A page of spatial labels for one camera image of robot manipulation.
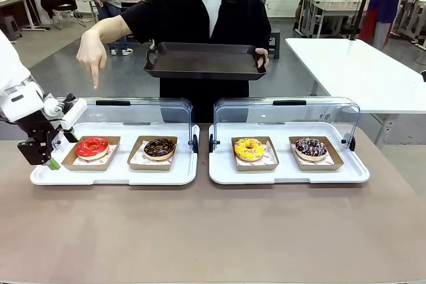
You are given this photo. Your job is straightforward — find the person's left hand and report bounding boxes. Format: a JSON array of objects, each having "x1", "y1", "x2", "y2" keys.
[{"x1": 254, "y1": 47, "x2": 270, "y2": 70}]

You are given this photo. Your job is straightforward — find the yellow donut with sprinkles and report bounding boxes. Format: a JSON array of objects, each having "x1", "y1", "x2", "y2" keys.
[{"x1": 234, "y1": 137, "x2": 266, "y2": 162}]

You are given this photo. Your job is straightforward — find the person's right hand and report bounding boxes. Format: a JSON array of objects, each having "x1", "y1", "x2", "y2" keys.
[{"x1": 76, "y1": 27, "x2": 108, "y2": 90}]

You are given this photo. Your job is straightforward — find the white side table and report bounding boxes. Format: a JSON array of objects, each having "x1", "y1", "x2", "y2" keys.
[{"x1": 285, "y1": 37, "x2": 426, "y2": 147}]

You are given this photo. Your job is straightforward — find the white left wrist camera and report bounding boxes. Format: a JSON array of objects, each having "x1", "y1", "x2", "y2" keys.
[{"x1": 61, "y1": 93, "x2": 88, "y2": 131}]

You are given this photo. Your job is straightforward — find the person's right forearm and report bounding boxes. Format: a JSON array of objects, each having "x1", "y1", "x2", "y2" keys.
[{"x1": 88, "y1": 14, "x2": 134, "y2": 45}]

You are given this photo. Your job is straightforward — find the grey stool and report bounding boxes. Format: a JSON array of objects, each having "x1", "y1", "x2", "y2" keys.
[{"x1": 0, "y1": 16, "x2": 23, "y2": 42}]

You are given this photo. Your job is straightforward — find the brown cardboard donut tray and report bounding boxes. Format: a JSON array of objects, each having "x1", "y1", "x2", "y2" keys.
[
  {"x1": 231, "y1": 136, "x2": 280, "y2": 172},
  {"x1": 62, "y1": 135, "x2": 121, "y2": 172},
  {"x1": 127, "y1": 135, "x2": 179, "y2": 171},
  {"x1": 288, "y1": 136, "x2": 345, "y2": 172}
]

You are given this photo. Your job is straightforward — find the white display tray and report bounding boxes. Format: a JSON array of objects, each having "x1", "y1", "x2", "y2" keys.
[
  {"x1": 208, "y1": 122, "x2": 371, "y2": 185},
  {"x1": 29, "y1": 122, "x2": 200, "y2": 186}
]

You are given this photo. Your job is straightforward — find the chair with black jacket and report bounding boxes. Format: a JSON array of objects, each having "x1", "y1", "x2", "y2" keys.
[{"x1": 40, "y1": 0, "x2": 87, "y2": 31}]

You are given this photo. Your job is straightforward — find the clear hinged display lid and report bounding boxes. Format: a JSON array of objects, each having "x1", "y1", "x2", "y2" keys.
[
  {"x1": 53, "y1": 96, "x2": 200, "y2": 155},
  {"x1": 208, "y1": 96, "x2": 361, "y2": 158}
]

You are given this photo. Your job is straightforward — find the person in black shirt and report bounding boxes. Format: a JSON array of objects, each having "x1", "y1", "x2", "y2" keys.
[{"x1": 120, "y1": 0, "x2": 272, "y2": 124}]

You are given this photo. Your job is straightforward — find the grey metal workbench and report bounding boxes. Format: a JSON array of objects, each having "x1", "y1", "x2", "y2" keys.
[{"x1": 298, "y1": 0, "x2": 370, "y2": 39}]

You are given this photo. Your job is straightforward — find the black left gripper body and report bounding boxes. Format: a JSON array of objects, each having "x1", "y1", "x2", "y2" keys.
[{"x1": 17, "y1": 118, "x2": 67, "y2": 166}]

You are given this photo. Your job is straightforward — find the red glazed donut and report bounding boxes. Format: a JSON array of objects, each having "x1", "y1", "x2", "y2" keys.
[{"x1": 75, "y1": 136, "x2": 110, "y2": 161}]

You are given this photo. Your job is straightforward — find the chocolate donut with sprinkles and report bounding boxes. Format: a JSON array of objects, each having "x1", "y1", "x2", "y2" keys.
[{"x1": 143, "y1": 137, "x2": 176, "y2": 161}]

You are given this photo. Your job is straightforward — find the chocolate donut white drizzle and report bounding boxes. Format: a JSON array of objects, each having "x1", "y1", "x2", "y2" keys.
[{"x1": 295, "y1": 136, "x2": 328, "y2": 162}]

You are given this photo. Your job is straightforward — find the dark brown serving tray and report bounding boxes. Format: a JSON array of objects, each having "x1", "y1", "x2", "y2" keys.
[{"x1": 143, "y1": 42, "x2": 268, "y2": 81}]

